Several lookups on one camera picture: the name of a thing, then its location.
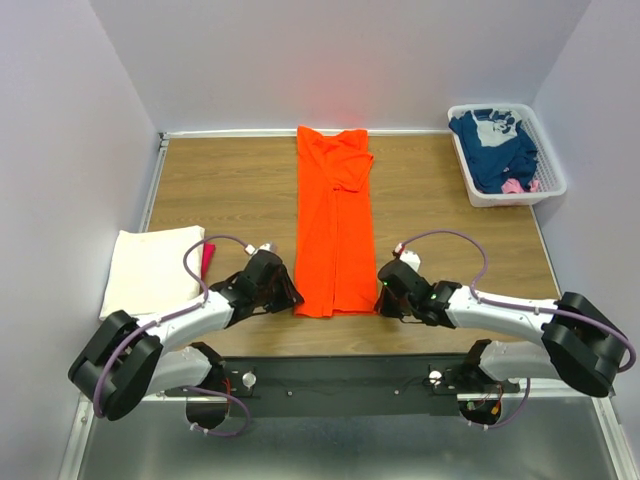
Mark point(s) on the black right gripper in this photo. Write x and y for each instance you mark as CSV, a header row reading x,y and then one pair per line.
x,y
387,300

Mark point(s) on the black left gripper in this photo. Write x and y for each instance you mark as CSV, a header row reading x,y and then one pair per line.
x,y
280,288

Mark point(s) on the orange t-shirt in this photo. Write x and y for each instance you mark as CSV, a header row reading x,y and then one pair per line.
x,y
335,267

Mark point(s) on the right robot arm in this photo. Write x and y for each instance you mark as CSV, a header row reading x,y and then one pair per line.
x,y
567,339

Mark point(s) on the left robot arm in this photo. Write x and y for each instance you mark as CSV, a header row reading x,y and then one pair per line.
x,y
129,358

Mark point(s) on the magenta folded t-shirt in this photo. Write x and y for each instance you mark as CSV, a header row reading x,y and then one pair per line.
x,y
206,259

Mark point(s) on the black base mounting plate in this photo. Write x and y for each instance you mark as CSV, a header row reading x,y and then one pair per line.
x,y
342,386

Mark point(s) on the white folded t-shirt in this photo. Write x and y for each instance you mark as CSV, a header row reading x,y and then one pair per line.
x,y
151,272

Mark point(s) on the pink garment in basket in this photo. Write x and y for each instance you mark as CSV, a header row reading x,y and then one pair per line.
x,y
513,186

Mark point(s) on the white plastic laundry basket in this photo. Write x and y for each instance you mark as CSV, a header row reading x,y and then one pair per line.
x,y
549,173

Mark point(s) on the navy blue printed t-shirt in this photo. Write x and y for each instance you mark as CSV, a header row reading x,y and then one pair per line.
x,y
495,148

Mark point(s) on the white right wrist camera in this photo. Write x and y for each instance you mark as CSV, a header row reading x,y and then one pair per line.
x,y
409,257

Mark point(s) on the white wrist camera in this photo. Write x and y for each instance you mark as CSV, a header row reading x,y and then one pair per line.
x,y
409,257
251,250

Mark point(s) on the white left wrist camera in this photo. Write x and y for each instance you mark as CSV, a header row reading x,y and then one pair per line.
x,y
251,250

